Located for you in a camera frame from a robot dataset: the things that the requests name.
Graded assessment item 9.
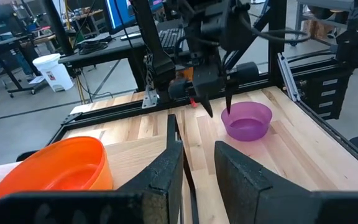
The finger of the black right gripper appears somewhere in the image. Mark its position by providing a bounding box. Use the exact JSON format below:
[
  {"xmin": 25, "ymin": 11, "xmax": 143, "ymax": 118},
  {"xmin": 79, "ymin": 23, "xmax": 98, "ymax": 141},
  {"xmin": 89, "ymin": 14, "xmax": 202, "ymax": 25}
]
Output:
[
  {"xmin": 194, "ymin": 91, "xmax": 214, "ymax": 118},
  {"xmin": 224, "ymin": 78, "xmax": 234, "ymax": 115}
]

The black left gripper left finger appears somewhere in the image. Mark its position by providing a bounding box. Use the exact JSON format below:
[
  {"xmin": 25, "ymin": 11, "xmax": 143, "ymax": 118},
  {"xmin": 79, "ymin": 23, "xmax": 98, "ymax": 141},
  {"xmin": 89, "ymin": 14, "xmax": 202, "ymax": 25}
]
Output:
[{"xmin": 0, "ymin": 140, "xmax": 185, "ymax": 224}]

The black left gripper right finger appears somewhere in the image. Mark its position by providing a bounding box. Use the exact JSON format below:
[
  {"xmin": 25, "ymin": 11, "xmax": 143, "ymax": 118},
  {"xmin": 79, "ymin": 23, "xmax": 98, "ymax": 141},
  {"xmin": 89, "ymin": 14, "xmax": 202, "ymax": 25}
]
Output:
[{"xmin": 214, "ymin": 140, "xmax": 358, "ymax": 224}]

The purple plastic bowl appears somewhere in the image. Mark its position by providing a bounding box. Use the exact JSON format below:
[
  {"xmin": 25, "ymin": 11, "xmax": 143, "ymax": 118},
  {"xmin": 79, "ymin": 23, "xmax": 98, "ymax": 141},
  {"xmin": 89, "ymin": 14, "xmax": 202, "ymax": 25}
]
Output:
[{"xmin": 221, "ymin": 101, "xmax": 273, "ymax": 142}]

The orange plastic bowl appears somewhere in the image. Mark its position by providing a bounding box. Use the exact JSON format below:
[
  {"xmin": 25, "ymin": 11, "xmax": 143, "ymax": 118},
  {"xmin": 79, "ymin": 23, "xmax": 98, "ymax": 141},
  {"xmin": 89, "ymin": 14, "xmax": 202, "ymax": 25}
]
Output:
[{"xmin": 0, "ymin": 136, "xmax": 114, "ymax": 215}]

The black keyboard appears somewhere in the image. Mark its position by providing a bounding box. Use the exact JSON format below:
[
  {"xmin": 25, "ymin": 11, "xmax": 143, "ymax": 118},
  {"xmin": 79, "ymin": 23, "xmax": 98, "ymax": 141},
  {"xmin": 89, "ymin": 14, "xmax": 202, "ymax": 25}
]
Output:
[{"xmin": 158, "ymin": 27, "xmax": 188, "ymax": 54}]

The grey computer desk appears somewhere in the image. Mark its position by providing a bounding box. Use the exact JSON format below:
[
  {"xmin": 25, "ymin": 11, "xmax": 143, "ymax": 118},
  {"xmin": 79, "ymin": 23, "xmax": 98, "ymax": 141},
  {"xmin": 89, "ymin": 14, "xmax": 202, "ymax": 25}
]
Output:
[{"xmin": 57, "ymin": 18, "xmax": 192, "ymax": 93}]

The computer monitor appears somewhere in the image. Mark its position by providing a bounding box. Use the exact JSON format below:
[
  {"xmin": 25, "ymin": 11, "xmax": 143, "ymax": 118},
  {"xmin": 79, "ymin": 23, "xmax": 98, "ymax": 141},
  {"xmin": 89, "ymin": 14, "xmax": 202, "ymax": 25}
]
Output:
[{"xmin": 104, "ymin": 0, "xmax": 164, "ymax": 35}]

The white trash bin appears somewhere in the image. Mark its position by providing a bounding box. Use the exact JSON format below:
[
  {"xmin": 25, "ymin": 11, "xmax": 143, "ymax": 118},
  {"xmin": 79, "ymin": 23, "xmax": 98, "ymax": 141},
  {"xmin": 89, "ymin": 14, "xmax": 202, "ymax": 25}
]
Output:
[{"xmin": 32, "ymin": 53, "xmax": 75, "ymax": 93}]

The black rolling table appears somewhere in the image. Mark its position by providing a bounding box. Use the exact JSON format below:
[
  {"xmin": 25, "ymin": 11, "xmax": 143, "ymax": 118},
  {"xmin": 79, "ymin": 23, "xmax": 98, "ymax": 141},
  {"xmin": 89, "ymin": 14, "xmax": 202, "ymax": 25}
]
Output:
[{"xmin": 0, "ymin": 30, "xmax": 58, "ymax": 99}]

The wooden shelf with black frame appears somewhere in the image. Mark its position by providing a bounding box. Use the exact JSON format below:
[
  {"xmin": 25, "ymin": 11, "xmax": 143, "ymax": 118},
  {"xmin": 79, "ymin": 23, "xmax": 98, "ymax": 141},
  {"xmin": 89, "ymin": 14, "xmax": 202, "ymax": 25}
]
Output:
[{"xmin": 0, "ymin": 113, "xmax": 200, "ymax": 224}]

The silver metal bracket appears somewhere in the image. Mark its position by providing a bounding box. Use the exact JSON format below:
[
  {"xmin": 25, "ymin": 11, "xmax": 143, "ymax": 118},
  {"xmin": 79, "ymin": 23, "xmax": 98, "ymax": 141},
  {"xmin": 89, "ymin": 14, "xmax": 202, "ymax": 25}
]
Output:
[{"xmin": 141, "ymin": 85, "xmax": 160, "ymax": 109}]

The silver aluminium rail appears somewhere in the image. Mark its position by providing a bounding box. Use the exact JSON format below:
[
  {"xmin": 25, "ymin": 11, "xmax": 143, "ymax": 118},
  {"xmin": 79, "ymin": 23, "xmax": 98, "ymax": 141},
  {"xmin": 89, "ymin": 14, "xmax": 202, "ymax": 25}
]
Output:
[{"xmin": 277, "ymin": 52, "xmax": 301, "ymax": 102}]

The black metal table frame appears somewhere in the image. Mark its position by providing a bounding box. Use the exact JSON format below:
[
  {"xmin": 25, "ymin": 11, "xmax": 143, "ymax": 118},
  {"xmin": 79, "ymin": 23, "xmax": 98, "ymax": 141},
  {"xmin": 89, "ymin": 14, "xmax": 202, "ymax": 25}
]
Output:
[{"xmin": 16, "ymin": 46, "xmax": 358, "ymax": 178}]

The coiled black cable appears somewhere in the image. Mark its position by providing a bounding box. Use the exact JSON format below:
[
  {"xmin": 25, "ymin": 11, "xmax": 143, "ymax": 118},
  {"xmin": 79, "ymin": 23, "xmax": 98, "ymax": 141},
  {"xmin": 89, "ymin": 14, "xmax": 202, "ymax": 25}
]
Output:
[{"xmin": 78, "ymin": 40, "xmax": 109, "ymax": 56}]

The yellow floor cable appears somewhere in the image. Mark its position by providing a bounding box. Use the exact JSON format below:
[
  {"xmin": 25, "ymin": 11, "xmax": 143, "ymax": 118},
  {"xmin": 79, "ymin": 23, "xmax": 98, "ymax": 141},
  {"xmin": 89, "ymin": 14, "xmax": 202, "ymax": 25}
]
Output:
[{"xmin": 75, "ymin": 76, "xmax": 86, "ymax": 105}]

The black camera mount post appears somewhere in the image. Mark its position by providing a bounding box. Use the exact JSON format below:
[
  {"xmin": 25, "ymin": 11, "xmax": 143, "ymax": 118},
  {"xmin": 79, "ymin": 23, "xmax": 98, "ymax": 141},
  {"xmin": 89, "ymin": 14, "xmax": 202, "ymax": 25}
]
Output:
[{"xmin": 334, "ymin": 0, "xmax": 358, "ymax": 68}]

